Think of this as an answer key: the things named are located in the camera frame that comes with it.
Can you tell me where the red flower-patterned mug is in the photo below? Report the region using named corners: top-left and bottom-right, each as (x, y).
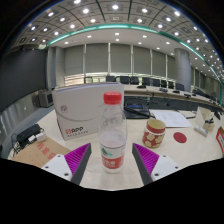
top-left (142, 118), bottom-right (167, 149)

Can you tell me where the group of black office chairs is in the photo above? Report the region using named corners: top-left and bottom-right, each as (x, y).
top-left (105, 75), bottom-right (186, 92)

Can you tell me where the brown paper envelope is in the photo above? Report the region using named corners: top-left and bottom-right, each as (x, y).
top-left (11, 137), bottom-right (72, 169)

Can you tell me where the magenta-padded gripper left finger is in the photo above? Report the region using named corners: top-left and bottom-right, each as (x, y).
top-left (42, 142), bottom-right (92, 186)

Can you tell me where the white paper carton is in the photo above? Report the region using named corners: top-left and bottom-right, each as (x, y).
top-left (51, 82), bottom-right (125, 141)

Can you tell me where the group of round ceiling lights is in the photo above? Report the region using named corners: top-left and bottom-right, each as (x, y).
top-left (28, 0), bottom-right (224, 68)

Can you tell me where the white remote control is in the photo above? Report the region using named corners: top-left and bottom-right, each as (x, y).
top-left (193, 124), bottom-right (209, 137)

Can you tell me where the black power adapter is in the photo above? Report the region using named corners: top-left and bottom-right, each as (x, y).
top-left (16, 123), bottom-right (42, 146)

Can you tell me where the white printed paper sheet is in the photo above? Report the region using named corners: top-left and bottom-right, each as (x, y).
top-left (149, 109), bottom-right (193, 129)

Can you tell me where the flat round red coaster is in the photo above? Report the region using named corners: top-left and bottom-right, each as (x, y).
top-left (173, 131), bottom-right (188, 144)

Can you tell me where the long curved conference desk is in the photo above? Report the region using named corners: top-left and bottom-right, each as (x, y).
top-left (123, 83), bottom-right (224, 111)

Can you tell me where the black conference microphone console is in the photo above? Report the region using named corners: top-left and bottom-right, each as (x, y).
top-left (123, 96), bottom-right (151, 120)

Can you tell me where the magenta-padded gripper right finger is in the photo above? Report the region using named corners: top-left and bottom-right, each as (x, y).
top-left (131, 142), bottom-right (183, 186)

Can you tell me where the clear red-capped water bottle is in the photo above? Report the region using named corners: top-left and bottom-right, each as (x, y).
top-left (98, 91), bottom-right (128, 174)

